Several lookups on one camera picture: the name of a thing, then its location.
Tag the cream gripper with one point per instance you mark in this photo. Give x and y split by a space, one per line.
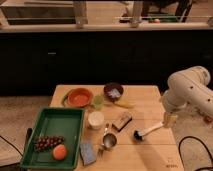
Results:
169 119

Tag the brown block eraser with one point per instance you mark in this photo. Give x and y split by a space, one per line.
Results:
122 121

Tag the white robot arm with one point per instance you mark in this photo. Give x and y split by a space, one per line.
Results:
187 86

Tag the small metal cup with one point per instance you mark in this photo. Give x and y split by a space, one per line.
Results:
109 141

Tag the white plastic cup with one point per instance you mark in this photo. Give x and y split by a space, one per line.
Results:
96 120

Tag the light green cup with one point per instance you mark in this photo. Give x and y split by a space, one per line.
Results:
98 102

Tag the yellow banana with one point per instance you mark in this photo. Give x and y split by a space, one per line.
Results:
124 104

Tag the dark brown bowl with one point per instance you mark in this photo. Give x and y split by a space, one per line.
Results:
113 91

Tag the blue sponge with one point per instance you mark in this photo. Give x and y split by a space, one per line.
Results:
87 153

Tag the orange bowl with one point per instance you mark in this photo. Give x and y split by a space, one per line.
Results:
79 97

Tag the orange fruit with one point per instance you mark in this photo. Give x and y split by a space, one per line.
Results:
60 152

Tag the green plastic tray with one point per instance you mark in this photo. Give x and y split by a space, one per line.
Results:
54 126

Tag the dark grape bunch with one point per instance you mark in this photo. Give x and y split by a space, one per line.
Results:
43 143

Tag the white handled black brush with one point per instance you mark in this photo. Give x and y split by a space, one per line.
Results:
140 134

